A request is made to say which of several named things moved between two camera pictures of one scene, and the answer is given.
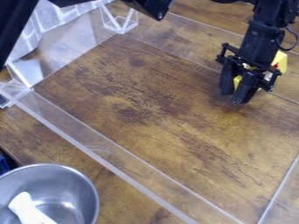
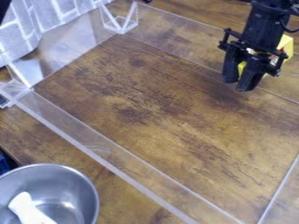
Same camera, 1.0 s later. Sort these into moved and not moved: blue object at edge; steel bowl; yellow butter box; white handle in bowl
Moved: yellow butter box
Not moved: white handle in bowl; blue object at edge; steel bowl
